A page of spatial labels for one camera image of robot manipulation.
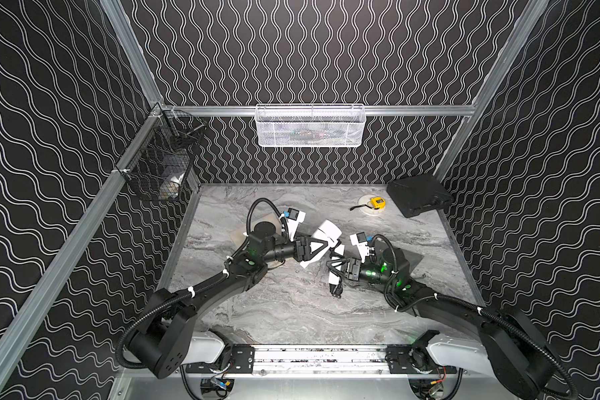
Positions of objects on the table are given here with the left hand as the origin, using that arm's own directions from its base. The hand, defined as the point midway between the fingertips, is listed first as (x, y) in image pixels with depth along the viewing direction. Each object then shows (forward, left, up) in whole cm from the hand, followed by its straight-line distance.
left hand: (324, 240), depth 73 cm
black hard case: (+38, -41, -17) cm, 59 cm away
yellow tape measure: (+35, -25, -21) cm, 48 cm away
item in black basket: (+16, +52, +1) cm, 54 cm away
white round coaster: (+38, -20, -23) cm, 49 cm away
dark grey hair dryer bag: (+8, -34, -20) cm, 40 cm away
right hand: (-4, -2, -7) cm, 8 cm away
